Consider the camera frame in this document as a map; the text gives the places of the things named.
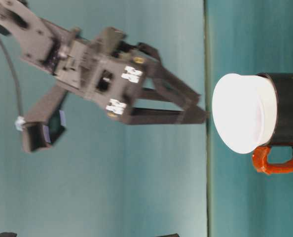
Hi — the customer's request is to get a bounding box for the black cup holder red handle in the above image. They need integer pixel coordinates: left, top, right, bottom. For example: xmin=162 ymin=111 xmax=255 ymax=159
xmin=251 ymin=72 xmax=293 ymax=175

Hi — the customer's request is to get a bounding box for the blue-green table cloth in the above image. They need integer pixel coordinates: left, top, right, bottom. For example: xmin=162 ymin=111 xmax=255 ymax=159
xmin=205 ymin=0 xmax=293 ymax=237

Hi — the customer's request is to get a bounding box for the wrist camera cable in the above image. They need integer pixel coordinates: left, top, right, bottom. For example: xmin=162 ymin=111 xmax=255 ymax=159
xmin=0 ymin=31 xmax=25 ymax=119

